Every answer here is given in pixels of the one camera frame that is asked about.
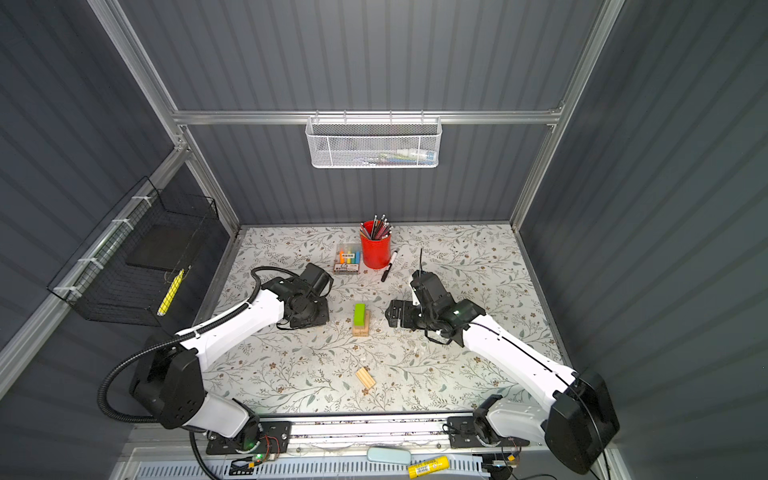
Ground black wire wall basket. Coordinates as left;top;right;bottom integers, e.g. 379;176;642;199
48;183;227;330

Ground red pencil cup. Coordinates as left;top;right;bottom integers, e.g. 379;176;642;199
360;220;391;270

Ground clear box coloured chalks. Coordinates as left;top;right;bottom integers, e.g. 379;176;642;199
333;242;362;274

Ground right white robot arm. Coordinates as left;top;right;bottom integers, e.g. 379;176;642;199
385;270;620;475

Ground black corrugated cable hose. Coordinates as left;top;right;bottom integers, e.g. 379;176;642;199
97;266;301;424

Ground black marker pen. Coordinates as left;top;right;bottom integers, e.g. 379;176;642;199
380;250;398;282

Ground yellow ruler in basket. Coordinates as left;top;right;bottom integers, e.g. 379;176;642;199
156;269;186;317

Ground white vented cable duct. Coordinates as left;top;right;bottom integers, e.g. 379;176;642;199
133;455;490;479

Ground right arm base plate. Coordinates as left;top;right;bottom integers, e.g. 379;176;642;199
442;415;498;449

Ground light blue eraser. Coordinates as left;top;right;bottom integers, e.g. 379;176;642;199
366;446;412;466

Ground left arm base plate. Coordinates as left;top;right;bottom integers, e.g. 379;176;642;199
205;421;293;458

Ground yellow glue stick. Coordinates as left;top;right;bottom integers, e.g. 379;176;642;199
407;456;450;479

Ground white wire mesh basket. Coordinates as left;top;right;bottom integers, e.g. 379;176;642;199
305;117;443;169

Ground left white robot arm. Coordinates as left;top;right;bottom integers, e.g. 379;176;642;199
130;263;334;449

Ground green block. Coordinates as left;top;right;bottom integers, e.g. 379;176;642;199
353;303;366;328

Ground ridged wood block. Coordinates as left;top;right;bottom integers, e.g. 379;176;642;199
355;367;376;390

